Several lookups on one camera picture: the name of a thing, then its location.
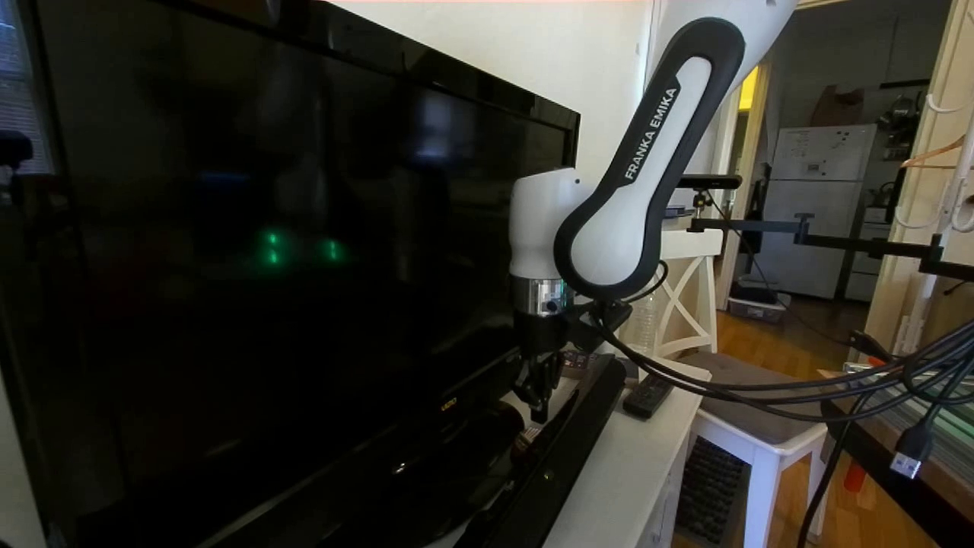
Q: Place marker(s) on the white tv table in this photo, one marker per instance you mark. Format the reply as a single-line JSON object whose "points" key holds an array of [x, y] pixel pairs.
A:
{"points": [[627, 477]]}

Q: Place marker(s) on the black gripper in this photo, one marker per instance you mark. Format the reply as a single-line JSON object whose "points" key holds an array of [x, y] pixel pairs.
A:
{"points": [[542, 338]]}

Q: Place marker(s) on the large black flat television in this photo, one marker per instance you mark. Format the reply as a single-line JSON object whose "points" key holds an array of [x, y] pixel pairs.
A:
{"points": [[294, 253]]}

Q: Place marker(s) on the white refrigerator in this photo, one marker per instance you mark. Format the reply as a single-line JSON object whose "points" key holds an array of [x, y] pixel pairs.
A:
{"points": [[819, 209]]}

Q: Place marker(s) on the dark wooden desk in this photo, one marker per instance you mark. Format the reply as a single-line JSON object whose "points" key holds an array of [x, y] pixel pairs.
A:
{"points": [[913, 487]]}

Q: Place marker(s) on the grey seat cushion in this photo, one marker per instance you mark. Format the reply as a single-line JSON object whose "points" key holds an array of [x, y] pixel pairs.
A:
{"points": [[763, 416]]}

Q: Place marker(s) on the white wooden chair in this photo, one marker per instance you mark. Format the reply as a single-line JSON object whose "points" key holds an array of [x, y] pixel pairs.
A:
{"points": [[772, 459]]}

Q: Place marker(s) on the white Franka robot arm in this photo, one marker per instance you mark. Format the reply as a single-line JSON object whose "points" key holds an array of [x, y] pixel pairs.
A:
{"points": [[639, 172]]}

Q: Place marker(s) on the black ribbed panel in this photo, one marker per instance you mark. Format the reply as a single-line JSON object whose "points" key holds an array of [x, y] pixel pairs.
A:
{"points": [[713, 491]]}

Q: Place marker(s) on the long black sound bar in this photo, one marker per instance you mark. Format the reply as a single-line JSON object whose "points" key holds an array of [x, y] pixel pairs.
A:
{"points": [[568, 445]]}

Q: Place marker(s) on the black remote control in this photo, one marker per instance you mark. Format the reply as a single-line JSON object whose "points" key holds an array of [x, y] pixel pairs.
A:
{"points": [[646, 397]]}

